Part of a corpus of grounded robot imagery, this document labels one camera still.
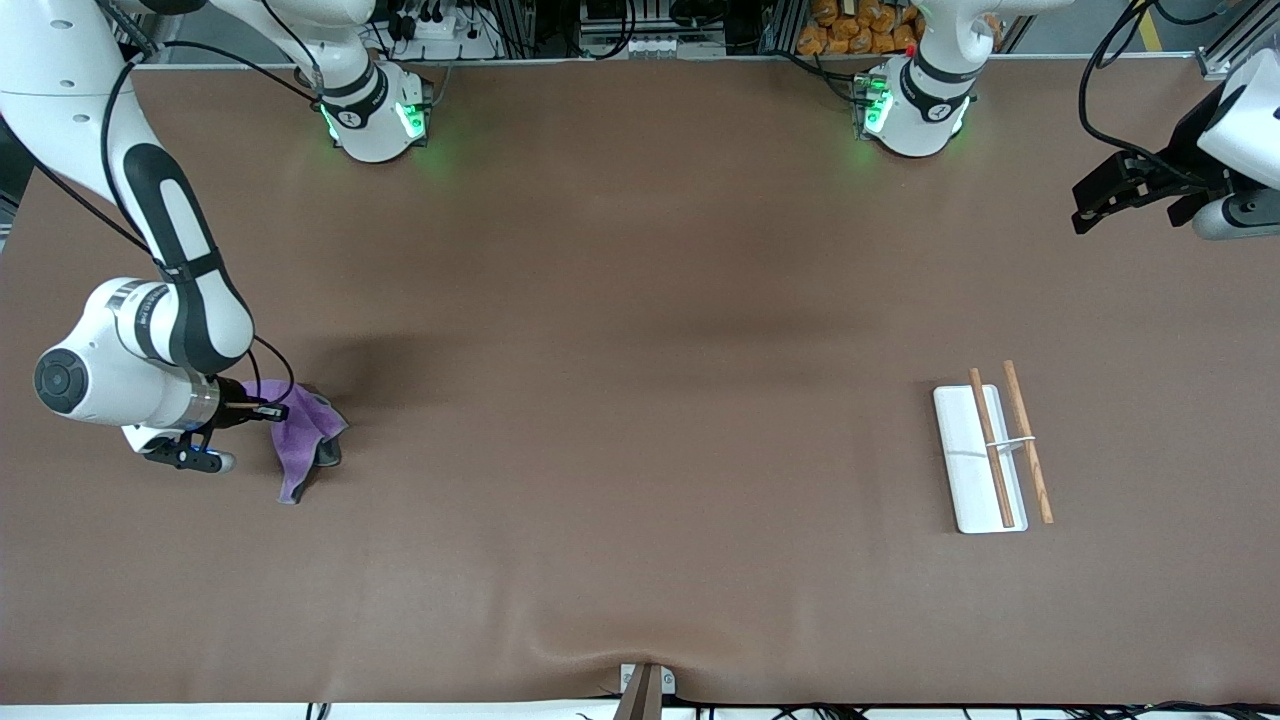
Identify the purple and grey towel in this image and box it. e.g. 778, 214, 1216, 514
262, 380, 350, 504

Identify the grey bracket with brown post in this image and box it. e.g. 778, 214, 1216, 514
612, 662, 677, 720

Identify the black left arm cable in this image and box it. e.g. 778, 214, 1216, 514
1078, 0, 1216, 191

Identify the white terminal block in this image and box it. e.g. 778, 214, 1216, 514
625, 35, 726, 59

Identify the white rack with wooden bars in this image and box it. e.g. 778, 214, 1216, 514
932, 360, 1055, 535

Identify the brown table mat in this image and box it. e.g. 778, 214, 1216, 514
0, 55, 1280, 706

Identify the pile of orange items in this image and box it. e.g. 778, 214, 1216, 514
797, 0, 926, 56

